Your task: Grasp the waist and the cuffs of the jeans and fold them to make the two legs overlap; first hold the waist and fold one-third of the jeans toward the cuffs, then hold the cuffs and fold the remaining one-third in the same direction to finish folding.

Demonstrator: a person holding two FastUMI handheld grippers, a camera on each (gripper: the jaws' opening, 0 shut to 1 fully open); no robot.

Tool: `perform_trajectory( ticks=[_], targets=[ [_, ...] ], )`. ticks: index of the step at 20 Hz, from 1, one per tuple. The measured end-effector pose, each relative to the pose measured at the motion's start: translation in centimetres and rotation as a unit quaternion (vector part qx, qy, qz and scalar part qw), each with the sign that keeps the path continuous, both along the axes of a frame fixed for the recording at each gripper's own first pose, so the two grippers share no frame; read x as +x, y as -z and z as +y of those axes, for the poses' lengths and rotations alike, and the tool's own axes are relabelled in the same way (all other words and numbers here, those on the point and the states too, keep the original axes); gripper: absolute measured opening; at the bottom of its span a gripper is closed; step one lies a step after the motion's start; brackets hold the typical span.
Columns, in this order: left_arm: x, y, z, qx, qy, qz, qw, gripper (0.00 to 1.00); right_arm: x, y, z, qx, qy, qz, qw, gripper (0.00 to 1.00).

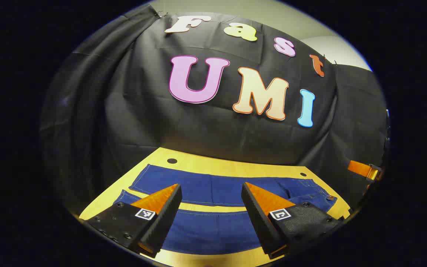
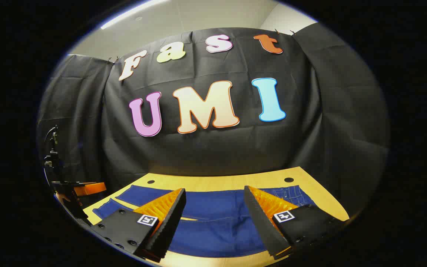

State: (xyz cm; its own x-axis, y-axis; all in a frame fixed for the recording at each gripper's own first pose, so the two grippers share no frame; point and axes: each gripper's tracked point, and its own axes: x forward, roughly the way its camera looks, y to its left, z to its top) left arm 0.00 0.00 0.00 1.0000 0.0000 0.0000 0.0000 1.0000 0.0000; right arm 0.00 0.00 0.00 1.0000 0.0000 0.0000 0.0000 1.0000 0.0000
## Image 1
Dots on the blue denim jeans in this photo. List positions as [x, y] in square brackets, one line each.
[213, 189]

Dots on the black backdrop cloth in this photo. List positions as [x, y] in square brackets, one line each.
[198, 129]

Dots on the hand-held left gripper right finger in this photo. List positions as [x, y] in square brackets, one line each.
[260, 222]

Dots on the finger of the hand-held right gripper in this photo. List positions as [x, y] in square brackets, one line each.
[360, 168]

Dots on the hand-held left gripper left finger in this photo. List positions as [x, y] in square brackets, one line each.
[167, 218]

